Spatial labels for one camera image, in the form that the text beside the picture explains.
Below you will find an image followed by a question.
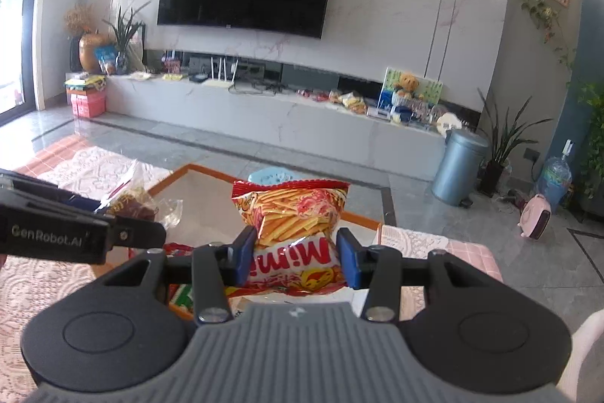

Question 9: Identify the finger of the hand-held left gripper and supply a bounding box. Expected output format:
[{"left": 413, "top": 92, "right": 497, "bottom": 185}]
[
  {"left": 0, "top": 169, "right": 102, "bottom": 215},
  {"left": 108, "top": 218, "right": 167, "bottom": 249}
]

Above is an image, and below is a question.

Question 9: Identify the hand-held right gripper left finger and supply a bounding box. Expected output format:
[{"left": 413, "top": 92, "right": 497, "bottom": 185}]
[{"left": 101, "top": 226, "right": 258, "bottom": 323}]

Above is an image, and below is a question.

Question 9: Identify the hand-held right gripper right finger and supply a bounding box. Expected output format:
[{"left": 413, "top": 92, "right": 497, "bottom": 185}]
[{"left": 336, "top": 227, "right": 496, "bottom": 323}]

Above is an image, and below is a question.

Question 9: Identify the dark red date packet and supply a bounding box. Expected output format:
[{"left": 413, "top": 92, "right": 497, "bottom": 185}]
[{"left": 94, "top": 160, "right": 182, "bottom": 238}]

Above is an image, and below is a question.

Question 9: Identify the orange cardboard box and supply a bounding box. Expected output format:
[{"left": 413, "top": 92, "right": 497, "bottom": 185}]
[{"left": 142, "top": 164, "right": 394, "bottom": 323}]

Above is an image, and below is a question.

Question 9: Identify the orange shrimp stick chips packet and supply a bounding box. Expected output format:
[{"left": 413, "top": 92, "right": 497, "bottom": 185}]
[{"left": 231, "top": 179, "right": 352, "bottom": 290}]

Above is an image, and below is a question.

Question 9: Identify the green sausage stick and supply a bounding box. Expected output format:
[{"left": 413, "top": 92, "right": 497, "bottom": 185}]
[{"left": 166, "top": 284, "right": 196, "bottom": 321}]

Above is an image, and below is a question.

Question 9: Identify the white lace tablecloth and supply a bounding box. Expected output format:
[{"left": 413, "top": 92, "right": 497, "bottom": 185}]
[{"left": 0, "top": 145, "right": 477, "bottom": 403}]

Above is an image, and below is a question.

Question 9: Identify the pink cardboard box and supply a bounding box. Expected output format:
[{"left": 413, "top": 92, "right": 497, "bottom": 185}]
[{"left": 70, "top": 89, "right": 107, "bottom": 118}]

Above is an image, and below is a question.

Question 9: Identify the stack of colourful booklets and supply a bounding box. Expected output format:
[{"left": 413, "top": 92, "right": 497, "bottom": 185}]
[{"left": 65, "top": 73, "right": 107, "bottom": 92}]

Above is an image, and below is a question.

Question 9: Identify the pink checked mat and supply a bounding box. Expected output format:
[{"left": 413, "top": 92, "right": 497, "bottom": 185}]
[{"left": 14, "top": 134, "right": 503, "bottom": 290}]

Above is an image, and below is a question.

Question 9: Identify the grey pedal bin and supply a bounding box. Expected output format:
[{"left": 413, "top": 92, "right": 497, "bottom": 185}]
[{"left": 431, "top": 129, "right": 490, "bottom": 206}]

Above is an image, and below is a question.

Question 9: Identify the white marble television cabinet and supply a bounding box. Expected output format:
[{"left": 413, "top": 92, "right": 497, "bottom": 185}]
[{"left": 101, "top": 49, "right": 482, "bottom": 182}]

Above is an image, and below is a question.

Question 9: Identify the orange round vase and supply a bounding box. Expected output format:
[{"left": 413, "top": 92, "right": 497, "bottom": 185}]
[{"left": 78, "top": 32, "right": 111, "bottom": 74}]

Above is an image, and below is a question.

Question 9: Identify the blue white gift box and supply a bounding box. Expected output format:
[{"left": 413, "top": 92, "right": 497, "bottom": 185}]
[{"left": 377, "top": 98, "right": 416, "bottom": 123}]

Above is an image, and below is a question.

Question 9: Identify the heap of yellow snack packets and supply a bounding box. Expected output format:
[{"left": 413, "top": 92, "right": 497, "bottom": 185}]
[{"left": 328, "top": 89, "right": 366, "bottom": 116}]

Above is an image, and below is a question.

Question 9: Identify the tall-leaved potted plant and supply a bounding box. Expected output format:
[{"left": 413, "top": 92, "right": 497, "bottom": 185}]
[{"left": 476, "top": 88, "right": 553, "bottom": 196}]

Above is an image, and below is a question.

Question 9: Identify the white round hand fan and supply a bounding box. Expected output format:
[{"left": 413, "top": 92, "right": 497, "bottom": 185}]
[{"left": 436, "top": 113, "right": 463, "bottom": 134}]

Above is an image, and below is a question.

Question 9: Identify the small potted plant in vase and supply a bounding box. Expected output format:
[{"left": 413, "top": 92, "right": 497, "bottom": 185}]
[{"left": 103, "top": 1, "right": 152, "bottom": 76}]

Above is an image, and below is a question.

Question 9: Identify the white router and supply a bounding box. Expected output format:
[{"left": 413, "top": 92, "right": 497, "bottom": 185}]
[{"left": 203, "top": 57, "right": 239, "bottom": 88}]

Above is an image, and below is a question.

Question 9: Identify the brown teddy bear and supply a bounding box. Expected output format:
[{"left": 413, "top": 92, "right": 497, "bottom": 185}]
[{"left": 394, "top": 73, "right": 421, "bottom": 99}]

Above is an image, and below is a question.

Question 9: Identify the dried flower bunch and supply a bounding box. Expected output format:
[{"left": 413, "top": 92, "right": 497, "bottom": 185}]
[{"left": 63, "top": 3, "right": 97, "bottom": 38}]

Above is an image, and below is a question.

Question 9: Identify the green picture board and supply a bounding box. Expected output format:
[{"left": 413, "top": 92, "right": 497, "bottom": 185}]
[{"left": 380, "top": 67, "right": 444, "bottom": 120}]

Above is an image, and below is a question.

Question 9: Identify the pink fan heater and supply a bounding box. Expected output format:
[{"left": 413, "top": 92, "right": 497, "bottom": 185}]
[{"left": 516, "top": 194, "right": 553, "bottom": 242}]

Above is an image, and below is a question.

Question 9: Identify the blue water jug with pump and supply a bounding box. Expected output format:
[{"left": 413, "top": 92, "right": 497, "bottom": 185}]
[{"left": 538, "top": 139, "right": 574, "bottom": 215}]

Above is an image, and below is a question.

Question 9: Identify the bushy green ivy plant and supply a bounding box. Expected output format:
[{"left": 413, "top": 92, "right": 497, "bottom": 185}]
[{"left": 566, "top": 82, "right": 604, "bottom": 201}]

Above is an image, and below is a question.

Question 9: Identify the trailing vine with flowers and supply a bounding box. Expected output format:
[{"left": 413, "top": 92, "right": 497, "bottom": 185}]
[{"left": 519, "top": 0, "right": 576, "bottom": 68}]

